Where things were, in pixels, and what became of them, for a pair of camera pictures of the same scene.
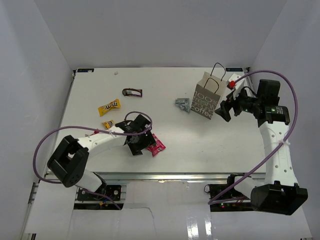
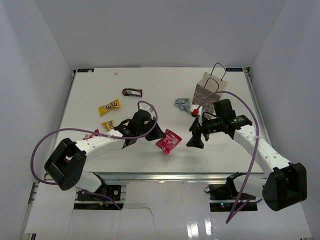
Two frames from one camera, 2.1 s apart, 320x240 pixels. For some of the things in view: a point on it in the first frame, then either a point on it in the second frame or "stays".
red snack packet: (157, 148) -> (169, 143)
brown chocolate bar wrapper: (132, 92) stays
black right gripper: (226, 106) -> (195, 141)
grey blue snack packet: (183, 103) stays
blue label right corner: (234, 69) stays
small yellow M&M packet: (108, 125) stays
